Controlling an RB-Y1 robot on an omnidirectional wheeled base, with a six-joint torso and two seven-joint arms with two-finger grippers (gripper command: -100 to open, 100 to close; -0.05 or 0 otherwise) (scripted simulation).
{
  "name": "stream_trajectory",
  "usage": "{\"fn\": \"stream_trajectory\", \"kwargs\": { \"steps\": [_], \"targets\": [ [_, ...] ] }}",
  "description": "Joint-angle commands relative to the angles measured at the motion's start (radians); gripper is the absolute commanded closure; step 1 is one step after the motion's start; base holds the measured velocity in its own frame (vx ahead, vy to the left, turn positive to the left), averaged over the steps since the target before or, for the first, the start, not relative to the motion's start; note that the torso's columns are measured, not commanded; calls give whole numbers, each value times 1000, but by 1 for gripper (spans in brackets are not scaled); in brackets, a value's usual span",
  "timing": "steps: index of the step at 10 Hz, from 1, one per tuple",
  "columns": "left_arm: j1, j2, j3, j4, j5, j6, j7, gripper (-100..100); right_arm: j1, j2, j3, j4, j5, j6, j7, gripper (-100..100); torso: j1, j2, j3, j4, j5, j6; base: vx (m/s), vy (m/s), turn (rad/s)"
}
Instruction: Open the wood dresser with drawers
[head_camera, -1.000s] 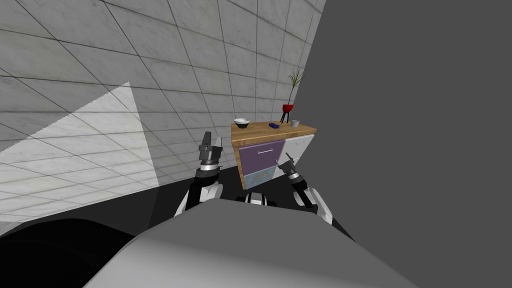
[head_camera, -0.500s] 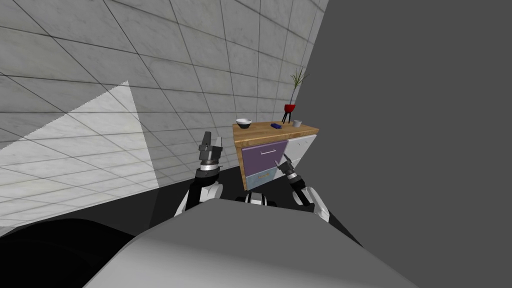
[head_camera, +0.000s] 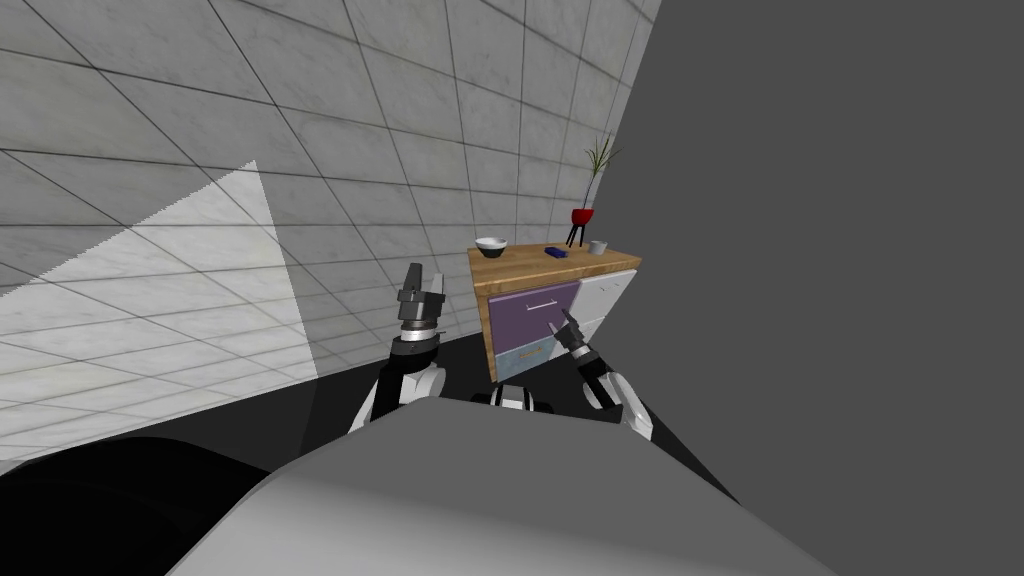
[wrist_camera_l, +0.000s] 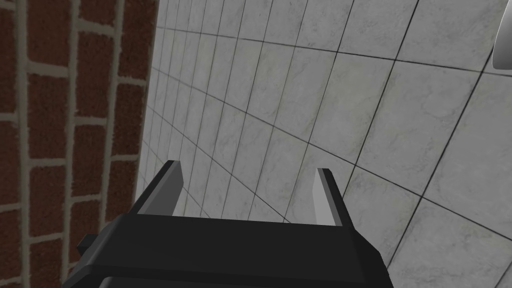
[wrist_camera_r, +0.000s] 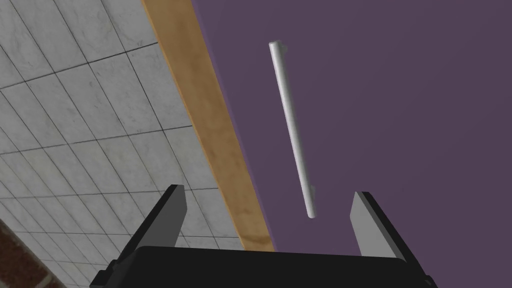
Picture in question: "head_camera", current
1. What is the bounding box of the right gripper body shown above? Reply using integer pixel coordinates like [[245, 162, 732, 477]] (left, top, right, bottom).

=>
[[555, 327, 593, 360]]

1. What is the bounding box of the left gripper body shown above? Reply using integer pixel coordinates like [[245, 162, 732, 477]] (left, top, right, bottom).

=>
[[395, 288, 448, 326]]

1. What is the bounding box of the purple drawer front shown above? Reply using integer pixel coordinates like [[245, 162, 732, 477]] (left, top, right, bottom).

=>
[[487, 281, 582, 354]]

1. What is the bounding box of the white cabinet door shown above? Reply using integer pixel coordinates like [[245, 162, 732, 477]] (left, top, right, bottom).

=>
[[571, 269, 639, 343]]

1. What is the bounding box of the pale blue drawer front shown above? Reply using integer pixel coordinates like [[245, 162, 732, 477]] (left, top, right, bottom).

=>
[[493, 335, 563, 384]]

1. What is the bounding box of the wooden-topped cabinet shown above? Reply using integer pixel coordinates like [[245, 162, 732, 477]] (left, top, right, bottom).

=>
[[467, 242, 643, 384]]

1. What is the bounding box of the red potted plant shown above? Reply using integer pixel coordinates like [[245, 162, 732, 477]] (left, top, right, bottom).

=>
[[565, 131, 625, 250]]

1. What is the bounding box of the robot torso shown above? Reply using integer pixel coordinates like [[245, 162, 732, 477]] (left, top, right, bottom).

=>
[[163, 383, 841, 576]]

